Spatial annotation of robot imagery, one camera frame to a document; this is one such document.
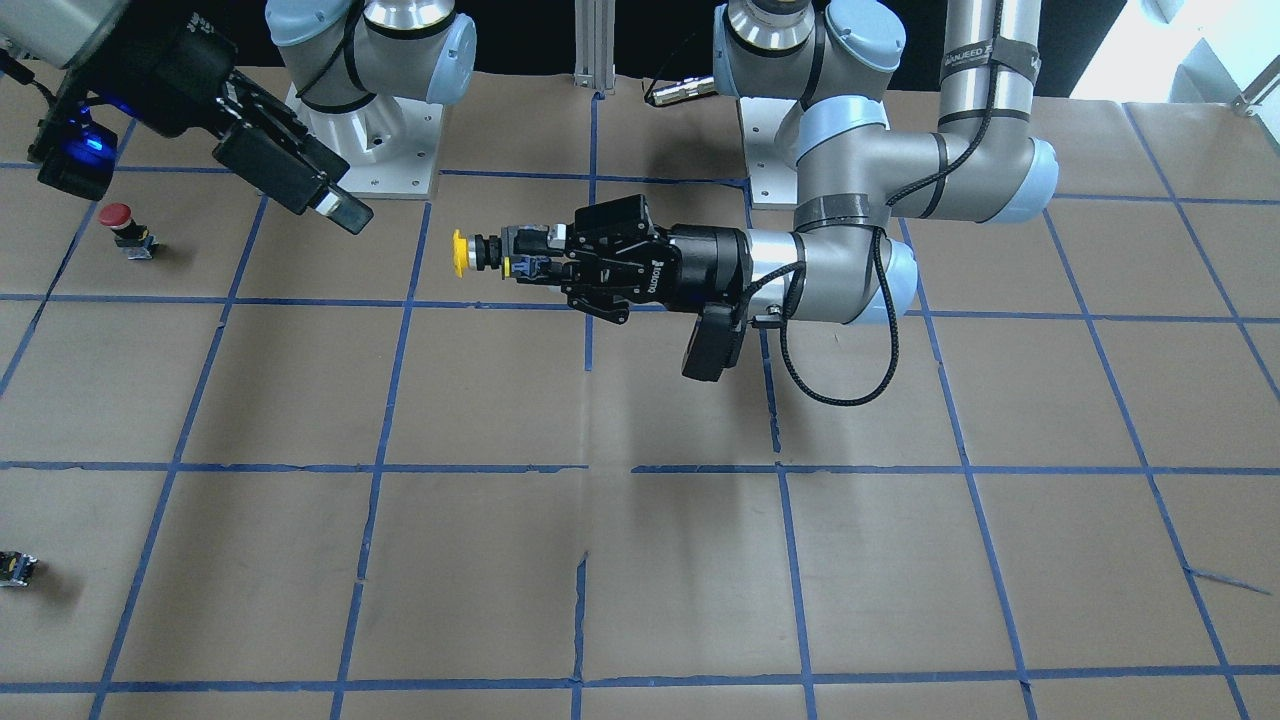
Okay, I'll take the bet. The red push button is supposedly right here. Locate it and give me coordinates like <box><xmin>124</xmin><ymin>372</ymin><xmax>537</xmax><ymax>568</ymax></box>
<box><xmin>97</xmin><ymin>202</ymin><xmax>157</xmax><ymax>261</ymax></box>

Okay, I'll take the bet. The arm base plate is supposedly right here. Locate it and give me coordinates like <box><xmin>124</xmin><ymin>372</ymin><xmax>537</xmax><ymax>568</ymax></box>
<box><xmin>739</xmin><ymin>97</ymin><xmax>833</xmax><ymax>211</ymax></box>
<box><xmin>285</xmin><ymin>86</ymin><xmax>449</xmax><ymax>200</ymax></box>

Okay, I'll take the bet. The aluminium frame post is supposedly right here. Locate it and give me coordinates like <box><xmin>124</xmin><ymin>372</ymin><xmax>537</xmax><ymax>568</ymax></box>
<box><xmin>573</xmin><ymin>0</ymin><xmax>616</xmax><ymax>95</ymax></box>

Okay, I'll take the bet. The yellow push button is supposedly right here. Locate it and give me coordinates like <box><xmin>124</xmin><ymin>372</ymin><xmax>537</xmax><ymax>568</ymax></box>
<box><xmin>451</xmin><ymin>229</ymin><xmax>548</xmax><ymax>279</ymax></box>

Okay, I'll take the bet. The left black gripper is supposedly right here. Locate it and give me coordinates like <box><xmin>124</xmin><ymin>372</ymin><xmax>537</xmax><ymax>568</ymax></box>
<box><xmin>502</xmin><ymin>195</ymin><xmax>750</xmax><ymax>324</ymax></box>

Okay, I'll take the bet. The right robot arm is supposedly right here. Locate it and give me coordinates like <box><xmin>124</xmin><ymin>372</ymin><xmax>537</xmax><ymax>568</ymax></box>
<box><xmin>1</xmin><ymin>1</ymin><xmax>477</xmax><ymax>234</ymax></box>

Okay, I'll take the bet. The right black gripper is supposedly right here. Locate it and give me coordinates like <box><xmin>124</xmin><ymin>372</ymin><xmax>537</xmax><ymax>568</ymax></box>
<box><xmin>70</xmin><ymin>15</ymin><xmax>374</xmax><ymax>234</ymax></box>

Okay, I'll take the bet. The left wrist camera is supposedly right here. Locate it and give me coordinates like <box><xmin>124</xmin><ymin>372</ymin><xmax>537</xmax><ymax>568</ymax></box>
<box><xmin>682</xmin><ymin>302</ymin><xmax>746</xmax><ymax>382</ymax></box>

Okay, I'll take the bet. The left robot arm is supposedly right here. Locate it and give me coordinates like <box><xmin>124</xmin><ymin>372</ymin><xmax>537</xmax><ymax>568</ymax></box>
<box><xmin>454</xmin><ymin>1</ymin><xmax>1059</xmax><ymax>329</ymax></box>

